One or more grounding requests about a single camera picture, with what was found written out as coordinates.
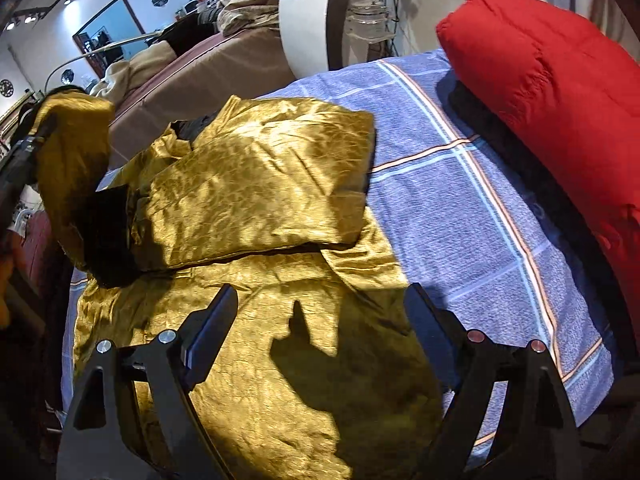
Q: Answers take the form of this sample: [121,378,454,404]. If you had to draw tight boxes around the gold satin padded jacket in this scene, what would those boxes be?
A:
[29,91,442,479]

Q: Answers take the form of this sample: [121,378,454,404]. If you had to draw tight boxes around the beige clothes pile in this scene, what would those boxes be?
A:
[89,0,279,106]

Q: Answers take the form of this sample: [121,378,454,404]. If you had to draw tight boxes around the blue plaid bed sheet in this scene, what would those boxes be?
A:
[62,50,617,479]

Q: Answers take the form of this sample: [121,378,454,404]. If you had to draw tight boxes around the white David B machine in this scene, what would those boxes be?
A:
[279,0,388,79]

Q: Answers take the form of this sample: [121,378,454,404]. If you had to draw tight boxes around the red puffer jacket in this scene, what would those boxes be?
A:
[436,0,639,338]

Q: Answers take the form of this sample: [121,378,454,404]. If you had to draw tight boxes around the wood framed wall mirror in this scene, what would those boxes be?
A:
[72,0,149,79]

